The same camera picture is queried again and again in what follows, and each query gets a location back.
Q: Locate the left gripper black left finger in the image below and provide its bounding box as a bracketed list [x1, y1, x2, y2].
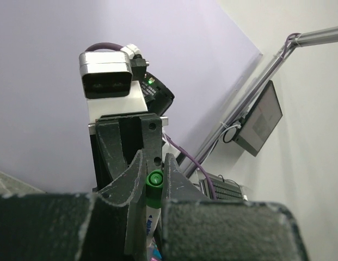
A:
[0, 151, 147, 260]

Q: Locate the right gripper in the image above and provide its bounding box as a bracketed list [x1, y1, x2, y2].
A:
[88, 113, 163, 191]

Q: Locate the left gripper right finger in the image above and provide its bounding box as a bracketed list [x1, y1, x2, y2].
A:
[160, 153, 309, 260]

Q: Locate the green marker pen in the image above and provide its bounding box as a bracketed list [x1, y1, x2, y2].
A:
[144, 170, 164, 245]

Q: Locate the green pen cap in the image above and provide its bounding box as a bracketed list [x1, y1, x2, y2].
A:
[146, 170, 163, 209]

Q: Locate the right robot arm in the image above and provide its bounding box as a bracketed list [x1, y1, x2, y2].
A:
[90, 72, 175, 192]

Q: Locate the black keyboard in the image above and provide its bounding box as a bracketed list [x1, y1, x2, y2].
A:
[199, 178, 248, 201]

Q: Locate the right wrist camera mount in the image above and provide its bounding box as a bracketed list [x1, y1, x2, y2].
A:
[79, 42, 149, 123]

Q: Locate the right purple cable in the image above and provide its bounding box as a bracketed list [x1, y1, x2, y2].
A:
[84, 42, 217, 201]

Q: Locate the wall mounted monitor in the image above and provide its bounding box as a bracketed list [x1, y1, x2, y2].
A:
[222, 80, 283, 157]

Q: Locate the aluminium frame rail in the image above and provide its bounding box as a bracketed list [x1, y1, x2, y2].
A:
[195, 26, 338, 162]

